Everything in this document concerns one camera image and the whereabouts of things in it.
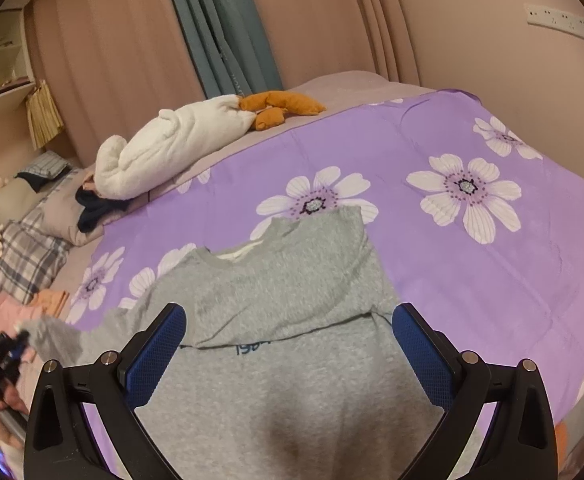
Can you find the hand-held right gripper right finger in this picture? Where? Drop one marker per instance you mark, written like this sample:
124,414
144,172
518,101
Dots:
419,355

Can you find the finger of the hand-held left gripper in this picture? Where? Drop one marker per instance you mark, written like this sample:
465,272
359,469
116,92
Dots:
18,344

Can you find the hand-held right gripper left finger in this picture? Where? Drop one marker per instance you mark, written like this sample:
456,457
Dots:
159,350

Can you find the grey sweatshirt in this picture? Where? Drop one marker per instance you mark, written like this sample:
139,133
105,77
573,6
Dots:
282,285

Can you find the pink folded clothes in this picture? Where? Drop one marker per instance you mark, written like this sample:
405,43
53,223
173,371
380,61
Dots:
7,315

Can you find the person's left hand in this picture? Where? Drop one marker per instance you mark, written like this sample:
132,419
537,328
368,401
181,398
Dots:
9,407

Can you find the orange folded cloth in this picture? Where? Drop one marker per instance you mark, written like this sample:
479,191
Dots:
52,302

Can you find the purple floral blanket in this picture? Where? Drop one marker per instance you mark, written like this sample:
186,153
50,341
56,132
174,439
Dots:
447,270

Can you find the grey plaid cloth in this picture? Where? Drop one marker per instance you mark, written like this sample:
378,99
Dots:
29,255

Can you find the taupe pillow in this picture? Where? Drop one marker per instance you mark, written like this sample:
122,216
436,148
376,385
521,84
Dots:
67,215

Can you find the beige pillow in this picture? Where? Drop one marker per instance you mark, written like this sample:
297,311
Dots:
9,200

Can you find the navy garment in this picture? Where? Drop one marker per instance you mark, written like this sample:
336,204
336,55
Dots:
99,210

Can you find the blue plaid pillow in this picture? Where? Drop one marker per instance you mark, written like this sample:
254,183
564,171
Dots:
47,164

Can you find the white plush goose toy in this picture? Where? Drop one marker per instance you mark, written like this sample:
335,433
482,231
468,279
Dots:
172,145

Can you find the mauve bed sheet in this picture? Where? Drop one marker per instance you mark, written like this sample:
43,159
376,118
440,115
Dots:
272,130

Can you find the pink curtain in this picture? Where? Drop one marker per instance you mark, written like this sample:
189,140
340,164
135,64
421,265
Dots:
112,50
332,15

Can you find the teal curtain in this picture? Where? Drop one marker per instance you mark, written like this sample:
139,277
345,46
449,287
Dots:
222,25

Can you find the white wall power strip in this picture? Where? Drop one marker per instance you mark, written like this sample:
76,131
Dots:
564,22

